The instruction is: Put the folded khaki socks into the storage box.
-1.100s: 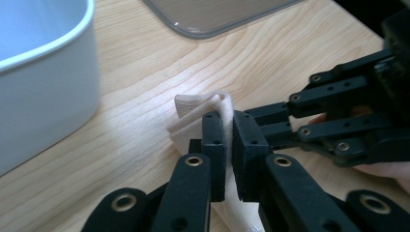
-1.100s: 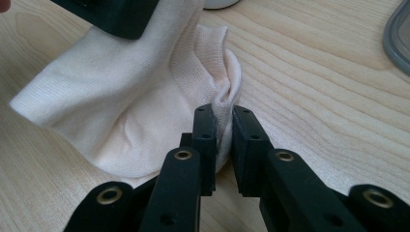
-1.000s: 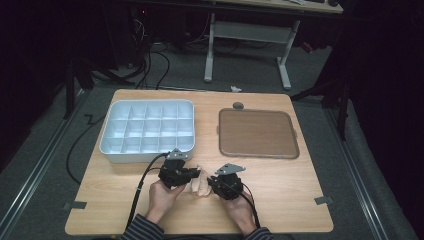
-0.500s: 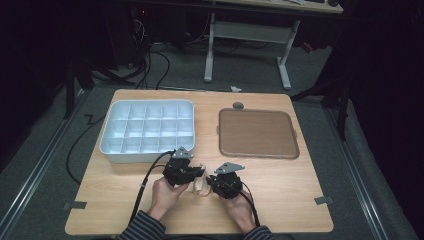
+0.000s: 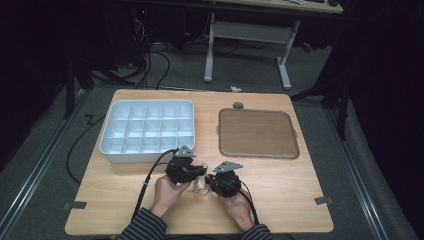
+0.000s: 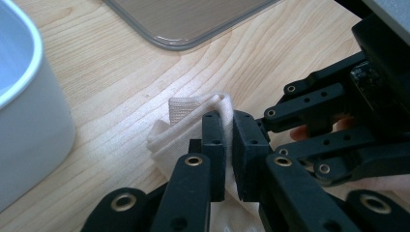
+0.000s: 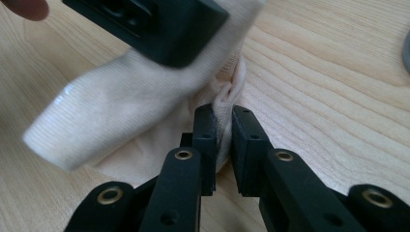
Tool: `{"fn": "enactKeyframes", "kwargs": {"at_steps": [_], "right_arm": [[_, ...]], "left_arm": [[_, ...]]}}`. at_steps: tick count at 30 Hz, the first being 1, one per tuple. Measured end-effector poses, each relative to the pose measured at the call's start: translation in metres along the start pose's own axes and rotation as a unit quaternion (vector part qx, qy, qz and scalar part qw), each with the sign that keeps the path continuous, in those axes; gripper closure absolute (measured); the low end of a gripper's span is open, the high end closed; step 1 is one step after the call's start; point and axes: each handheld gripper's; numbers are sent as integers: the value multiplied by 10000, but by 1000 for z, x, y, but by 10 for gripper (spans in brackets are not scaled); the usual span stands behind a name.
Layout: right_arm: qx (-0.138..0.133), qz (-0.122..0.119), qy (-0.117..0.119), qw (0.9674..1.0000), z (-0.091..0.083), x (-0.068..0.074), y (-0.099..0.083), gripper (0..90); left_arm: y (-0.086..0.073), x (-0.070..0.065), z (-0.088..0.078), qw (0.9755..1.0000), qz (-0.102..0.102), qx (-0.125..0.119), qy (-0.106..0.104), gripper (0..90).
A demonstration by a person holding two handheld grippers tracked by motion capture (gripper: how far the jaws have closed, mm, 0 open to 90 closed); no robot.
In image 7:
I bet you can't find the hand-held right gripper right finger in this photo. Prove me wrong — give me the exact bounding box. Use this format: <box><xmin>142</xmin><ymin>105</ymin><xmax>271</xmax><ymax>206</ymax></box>
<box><xmin>231</xmin><ymin>104</ymin><xmax>366</xmax><ymax>232</ymax></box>

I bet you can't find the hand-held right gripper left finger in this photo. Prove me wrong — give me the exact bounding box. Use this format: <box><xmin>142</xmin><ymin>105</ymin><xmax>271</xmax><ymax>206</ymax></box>
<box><xmin>138</xmin><ymin>103</ymin><xmax>218</xmax><ymax>232</ymax></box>

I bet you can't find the peach ankle sock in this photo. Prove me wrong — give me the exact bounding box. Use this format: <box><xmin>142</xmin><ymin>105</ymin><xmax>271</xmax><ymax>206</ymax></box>
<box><xmin>22</xmin><ymin>0</ymin><xmax>269</xmax><ymax>180</ymax></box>

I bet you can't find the grey round cap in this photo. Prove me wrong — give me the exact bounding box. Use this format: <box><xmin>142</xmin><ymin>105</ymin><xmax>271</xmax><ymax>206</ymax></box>
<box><xmin>401</xmin><ymin>30</ymin><xmax>410</xmax><ymax>76</ymax></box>

